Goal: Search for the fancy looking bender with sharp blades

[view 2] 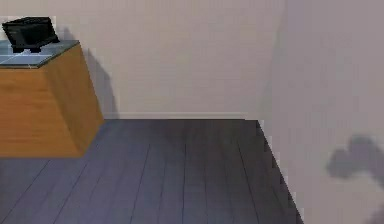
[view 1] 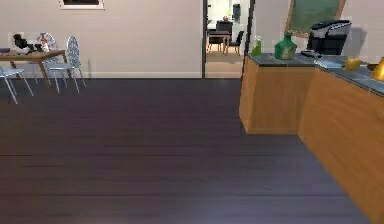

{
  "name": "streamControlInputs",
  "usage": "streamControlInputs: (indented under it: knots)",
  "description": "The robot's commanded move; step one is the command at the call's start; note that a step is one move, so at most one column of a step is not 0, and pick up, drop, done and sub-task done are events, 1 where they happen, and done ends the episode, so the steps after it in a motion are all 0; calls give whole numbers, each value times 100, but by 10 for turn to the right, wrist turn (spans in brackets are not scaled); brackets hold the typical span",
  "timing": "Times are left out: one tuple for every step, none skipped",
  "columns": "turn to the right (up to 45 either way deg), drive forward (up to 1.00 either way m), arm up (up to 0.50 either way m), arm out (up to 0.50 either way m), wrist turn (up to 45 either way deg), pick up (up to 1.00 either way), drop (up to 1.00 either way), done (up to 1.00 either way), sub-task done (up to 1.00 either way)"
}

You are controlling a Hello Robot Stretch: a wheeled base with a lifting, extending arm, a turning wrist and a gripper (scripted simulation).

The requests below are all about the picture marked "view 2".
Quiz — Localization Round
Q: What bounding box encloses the wooden cabinet with grey top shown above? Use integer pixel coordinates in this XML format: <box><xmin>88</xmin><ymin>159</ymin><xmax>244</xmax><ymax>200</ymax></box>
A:
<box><xmin>0</xmin><ymin>39</ymin><xmax>105</xmax><ymax>159</ymax></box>

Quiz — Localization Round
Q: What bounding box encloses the black toaster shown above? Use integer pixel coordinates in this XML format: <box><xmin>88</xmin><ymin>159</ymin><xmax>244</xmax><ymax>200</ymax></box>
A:
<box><xmin>1</xmin><ymin>16</ymin><xmax>61</xmax><ymax>54</ymax></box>

